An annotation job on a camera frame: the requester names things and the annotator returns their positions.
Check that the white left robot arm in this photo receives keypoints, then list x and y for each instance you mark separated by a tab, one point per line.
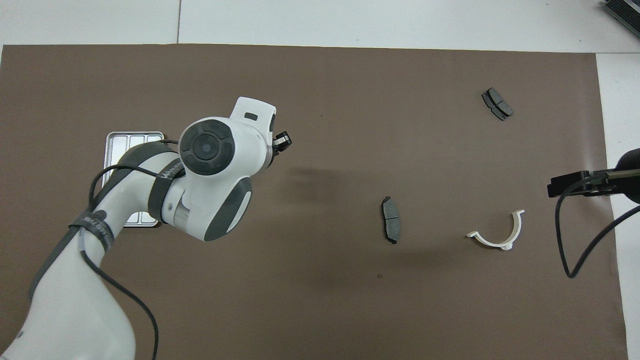
215	165

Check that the silver metal tray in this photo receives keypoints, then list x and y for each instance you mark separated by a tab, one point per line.
125	142

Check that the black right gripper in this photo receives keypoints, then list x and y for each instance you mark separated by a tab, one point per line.
570	179

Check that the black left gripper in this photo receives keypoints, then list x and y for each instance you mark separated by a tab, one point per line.
282	141

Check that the white curved plastic bracket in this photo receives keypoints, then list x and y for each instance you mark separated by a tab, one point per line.
495	243

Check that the grooved dark grey brake pad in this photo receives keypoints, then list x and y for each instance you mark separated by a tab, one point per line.
497	104

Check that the brown paper table mat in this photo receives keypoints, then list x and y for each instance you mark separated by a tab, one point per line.
300	300

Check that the dark ribbed panel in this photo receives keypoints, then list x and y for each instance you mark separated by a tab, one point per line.
624	15

